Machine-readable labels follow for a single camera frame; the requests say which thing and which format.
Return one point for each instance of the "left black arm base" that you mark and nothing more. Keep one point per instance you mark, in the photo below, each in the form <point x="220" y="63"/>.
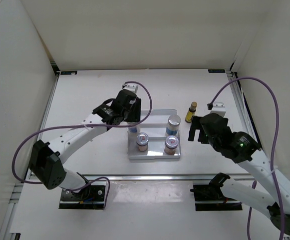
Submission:
<point x="91" y="198"/>

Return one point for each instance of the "white lid jar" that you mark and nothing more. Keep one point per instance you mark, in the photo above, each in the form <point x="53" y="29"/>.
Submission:
<point x="171" y="144"/>
<point x="142" y="141"/>

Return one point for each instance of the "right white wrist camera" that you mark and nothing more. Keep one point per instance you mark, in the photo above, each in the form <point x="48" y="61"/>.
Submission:
<point x="217" y="108"/>

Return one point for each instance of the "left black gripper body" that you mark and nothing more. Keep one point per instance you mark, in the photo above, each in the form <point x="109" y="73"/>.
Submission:
<point x="126" y="113"/>

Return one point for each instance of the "blue label shaker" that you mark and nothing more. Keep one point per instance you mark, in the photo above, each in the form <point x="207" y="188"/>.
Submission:
<point x="133" y="127"/>
<point x="172" y="126"/>

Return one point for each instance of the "white divided organizer tray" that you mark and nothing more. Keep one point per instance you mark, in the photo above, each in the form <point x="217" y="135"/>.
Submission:
<point x="155" y="127"/>

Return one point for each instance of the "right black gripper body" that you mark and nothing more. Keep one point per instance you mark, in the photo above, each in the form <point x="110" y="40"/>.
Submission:
<point x="214" y="145"/>

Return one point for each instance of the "yellow label sauce bottle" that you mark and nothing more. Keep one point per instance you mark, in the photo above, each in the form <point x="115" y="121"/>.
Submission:
<point x="191" y="112"/>

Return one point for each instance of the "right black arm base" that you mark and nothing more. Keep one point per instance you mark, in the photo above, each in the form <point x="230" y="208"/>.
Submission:
<point x="209" y="198"/>

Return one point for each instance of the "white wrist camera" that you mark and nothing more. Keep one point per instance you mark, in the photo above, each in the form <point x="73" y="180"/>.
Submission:
<point x="132" y="87"/>
<point x="217" y="108"/>

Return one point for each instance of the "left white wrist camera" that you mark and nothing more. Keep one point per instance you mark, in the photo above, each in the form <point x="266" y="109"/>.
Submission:
<point x="132" y="87"/>

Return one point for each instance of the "aluminium front rail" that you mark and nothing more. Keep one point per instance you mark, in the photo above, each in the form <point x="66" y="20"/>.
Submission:
<point x="162" y="177"/>

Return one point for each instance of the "aluminium rail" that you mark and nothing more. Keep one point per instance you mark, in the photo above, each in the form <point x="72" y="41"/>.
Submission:
<point x="162" y="177"/>
<point x="45" y="116"/>
<point x="246" y="118"/>

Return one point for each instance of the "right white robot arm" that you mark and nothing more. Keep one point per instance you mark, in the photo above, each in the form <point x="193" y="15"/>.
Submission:
<point x="244" y="151"/>

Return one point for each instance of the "aluminium right rail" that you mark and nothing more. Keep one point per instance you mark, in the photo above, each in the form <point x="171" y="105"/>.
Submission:
<point x="246" y="118"/>

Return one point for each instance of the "aluminium left rail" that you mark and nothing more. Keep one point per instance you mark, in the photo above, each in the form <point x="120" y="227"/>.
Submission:
<point x="45" y="116"/>

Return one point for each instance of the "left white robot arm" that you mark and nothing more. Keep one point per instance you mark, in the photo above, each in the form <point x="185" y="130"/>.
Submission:
<point x="47" y="158"/>

